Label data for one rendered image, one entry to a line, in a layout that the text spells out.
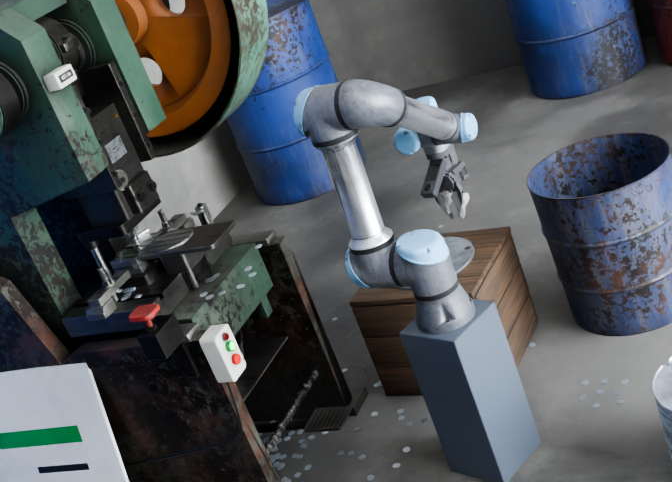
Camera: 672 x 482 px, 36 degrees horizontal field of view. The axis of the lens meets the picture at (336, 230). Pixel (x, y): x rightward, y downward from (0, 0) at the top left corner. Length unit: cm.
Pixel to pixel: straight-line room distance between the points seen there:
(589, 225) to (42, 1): 158
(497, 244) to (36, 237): 132
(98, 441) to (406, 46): 363
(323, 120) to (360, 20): 364
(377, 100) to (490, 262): 83
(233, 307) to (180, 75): 69
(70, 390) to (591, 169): 170
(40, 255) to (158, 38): 69
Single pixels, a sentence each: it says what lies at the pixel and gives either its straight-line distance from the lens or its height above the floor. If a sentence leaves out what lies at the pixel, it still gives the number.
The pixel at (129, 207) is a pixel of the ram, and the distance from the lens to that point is 276.
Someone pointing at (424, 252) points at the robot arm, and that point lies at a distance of 246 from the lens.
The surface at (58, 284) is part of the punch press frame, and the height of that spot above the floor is 77.
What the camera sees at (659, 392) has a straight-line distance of 253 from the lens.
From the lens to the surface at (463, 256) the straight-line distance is 309.
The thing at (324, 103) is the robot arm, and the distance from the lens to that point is 240.
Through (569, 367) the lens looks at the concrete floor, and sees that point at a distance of 310.
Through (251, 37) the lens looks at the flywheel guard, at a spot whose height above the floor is 118.
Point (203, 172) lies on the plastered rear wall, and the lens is 521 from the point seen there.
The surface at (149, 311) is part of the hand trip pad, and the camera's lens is 250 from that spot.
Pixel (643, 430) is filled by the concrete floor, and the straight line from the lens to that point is 280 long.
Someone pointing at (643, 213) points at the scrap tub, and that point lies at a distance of 298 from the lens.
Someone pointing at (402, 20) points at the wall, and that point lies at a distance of 594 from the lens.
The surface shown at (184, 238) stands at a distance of 277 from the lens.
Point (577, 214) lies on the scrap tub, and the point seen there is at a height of 43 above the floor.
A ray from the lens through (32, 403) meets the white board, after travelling 302.
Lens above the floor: 171
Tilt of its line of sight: 22 degrees down
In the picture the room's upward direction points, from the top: 21 degrees counter-clockwise
